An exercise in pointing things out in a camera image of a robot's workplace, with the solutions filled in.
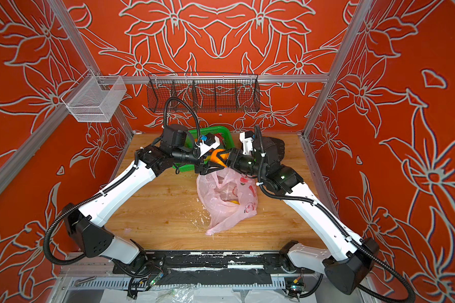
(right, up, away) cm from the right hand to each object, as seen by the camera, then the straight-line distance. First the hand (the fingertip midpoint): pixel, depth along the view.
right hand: (216, 157), depth 64 cm
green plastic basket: (-9, -3, +1) cm, 9 cm away
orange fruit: (-1, 0, +2) cm, 2 cm away
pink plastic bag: (+5, -20, +28) cm, 35 cm away
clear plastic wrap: (-15, -50, +3) cm, 53 cm away
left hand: (+1, 0, +4) cm, 4 cm away
